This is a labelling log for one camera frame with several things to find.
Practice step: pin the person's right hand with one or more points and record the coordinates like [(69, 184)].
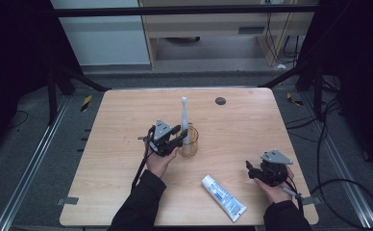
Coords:
[(279, 194)]

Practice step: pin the white toothpaste tube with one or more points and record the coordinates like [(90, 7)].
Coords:
[(223, 197)]

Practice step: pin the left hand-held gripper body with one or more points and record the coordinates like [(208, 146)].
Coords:
[(160, 141)]

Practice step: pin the small white floor object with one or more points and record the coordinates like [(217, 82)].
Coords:
[(281, 66)]

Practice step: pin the aluminium floor rail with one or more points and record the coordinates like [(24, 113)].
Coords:
[(341, 163), (30, 163)]

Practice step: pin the white cabinet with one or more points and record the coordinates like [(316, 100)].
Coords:
[(104, 38)]

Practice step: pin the amber glass cup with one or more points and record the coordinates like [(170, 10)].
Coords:
[(194, 142)]

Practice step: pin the light wooden desk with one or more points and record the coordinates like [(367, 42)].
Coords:
[(207, 24)]

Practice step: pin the yellow black striped tape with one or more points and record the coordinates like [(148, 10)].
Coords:
[(86, 103), (294, 100)]

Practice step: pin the person's left hand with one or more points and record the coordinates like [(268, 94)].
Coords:
[(159, 163)]

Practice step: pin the white electric toothbrush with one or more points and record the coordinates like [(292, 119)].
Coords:
[(185, 118)]

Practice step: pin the black horizontal frame bar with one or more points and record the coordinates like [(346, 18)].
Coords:
[(175, 10)]

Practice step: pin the black metal stand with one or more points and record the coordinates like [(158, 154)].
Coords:
[(318, 93), (52, 96)]

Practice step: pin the dark curtain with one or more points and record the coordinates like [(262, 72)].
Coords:
[(11, 64), (360, 80)]

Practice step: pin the dark round table grommet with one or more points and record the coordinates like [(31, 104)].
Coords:
[(220, 101)]

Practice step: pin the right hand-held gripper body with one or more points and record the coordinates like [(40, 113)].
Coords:
[(274, 173)]

